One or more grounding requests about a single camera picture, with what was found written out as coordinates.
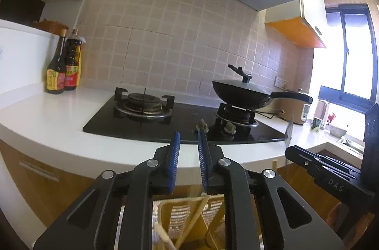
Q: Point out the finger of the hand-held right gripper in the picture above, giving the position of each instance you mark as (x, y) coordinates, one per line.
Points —
(299, 156)
(340, 172)

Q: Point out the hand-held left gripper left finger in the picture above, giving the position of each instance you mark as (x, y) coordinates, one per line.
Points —
(174, 161)

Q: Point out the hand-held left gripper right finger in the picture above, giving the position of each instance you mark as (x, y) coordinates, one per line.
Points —
(202, 161)

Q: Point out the clear plastic spoon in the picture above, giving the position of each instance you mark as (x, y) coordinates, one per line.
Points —
(289, 131)

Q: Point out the yellow plastic utensil basket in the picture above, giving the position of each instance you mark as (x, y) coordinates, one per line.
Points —
(161, 208)

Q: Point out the patterned cup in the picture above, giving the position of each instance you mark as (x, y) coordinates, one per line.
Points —
(316, 124)

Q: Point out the black gas stove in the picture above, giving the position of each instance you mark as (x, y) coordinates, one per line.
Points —
(183, 116)

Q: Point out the beige rice cooker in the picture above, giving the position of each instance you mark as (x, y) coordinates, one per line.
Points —
(296, 111)

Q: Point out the white kettle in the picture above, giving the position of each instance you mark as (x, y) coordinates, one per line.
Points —
(321, 109)

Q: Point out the black wok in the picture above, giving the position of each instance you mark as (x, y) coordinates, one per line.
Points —
(239, 94)

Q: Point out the black wok lid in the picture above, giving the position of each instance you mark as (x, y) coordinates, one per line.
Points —
(241, 74)

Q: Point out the dark framed window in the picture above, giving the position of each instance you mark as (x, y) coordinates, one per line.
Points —
(345, 45)

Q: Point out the white kitchen countertop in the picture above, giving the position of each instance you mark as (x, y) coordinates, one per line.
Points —
(44, 119)

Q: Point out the large dark sauce bottle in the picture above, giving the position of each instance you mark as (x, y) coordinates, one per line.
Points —
(73, 60)

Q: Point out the slim dark sauce bottle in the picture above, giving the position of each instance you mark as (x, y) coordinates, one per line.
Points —
(56, 72)

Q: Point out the wooden base cabinet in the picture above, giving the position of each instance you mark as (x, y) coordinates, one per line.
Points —
(29, 193)

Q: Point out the brown wooden tray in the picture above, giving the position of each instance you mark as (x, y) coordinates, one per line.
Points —
(50, 25)

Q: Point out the white wall socket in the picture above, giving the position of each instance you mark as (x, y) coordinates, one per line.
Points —
(281, 82)

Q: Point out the orange bottomed wall cabinet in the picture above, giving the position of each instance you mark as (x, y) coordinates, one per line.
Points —
(296, 31)

